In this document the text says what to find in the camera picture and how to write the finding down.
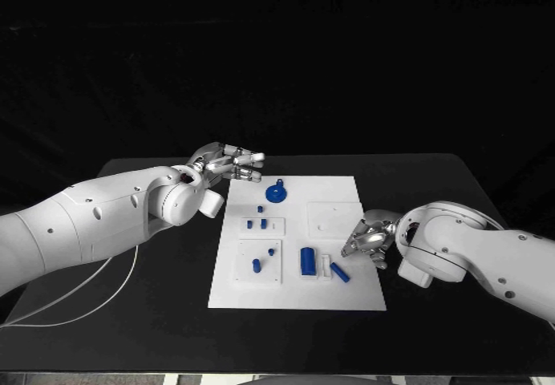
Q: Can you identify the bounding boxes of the white cable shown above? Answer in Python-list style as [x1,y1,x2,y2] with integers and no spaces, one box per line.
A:
[0,256,114,327]
[0,244,142,329]

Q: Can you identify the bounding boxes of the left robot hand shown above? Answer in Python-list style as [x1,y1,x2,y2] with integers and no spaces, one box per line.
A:
[185,141,266,188]

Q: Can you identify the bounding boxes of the blue gear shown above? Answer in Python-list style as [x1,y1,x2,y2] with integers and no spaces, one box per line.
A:
[264,178,290,204]

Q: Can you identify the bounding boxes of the long thin blue cylinder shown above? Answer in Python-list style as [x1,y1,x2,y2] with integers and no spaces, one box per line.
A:
[330,261,352,284]

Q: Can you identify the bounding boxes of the large blue cylinder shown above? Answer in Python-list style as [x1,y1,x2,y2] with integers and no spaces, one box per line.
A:
[300,246,319,277]

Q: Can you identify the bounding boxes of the white task board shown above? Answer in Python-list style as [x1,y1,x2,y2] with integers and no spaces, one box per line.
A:
[208,176,390,312]

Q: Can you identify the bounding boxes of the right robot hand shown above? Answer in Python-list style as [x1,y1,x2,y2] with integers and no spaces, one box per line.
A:
[341,209,403,270]

